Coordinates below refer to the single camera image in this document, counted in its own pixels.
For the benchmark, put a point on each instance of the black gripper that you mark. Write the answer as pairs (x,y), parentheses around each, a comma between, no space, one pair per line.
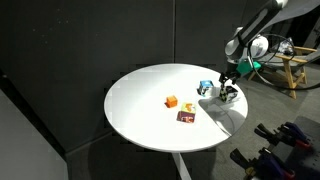
(231,74)

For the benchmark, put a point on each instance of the black white letter A block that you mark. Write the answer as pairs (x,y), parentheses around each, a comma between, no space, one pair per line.
(229,94)

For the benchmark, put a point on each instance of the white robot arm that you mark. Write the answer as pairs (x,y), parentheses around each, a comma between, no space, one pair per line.
(253,30)

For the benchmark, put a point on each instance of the blue topped picture block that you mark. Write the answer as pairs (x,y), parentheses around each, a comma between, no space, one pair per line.
(205,87)

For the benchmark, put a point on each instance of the small orange cube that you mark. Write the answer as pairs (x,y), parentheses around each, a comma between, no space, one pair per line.
(172,101)

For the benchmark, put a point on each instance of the wooden armchair grey seat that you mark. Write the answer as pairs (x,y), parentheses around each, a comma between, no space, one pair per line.
(290,70)

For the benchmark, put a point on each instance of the shiny plastic bag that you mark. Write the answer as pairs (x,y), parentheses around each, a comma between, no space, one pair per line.
(288,46)

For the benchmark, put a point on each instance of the purple clamp orange tips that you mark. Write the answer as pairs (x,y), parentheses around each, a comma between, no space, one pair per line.
(266,165)
(293,133)

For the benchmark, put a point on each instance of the white table leg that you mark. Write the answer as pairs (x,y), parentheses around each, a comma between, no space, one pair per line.
(181,166)

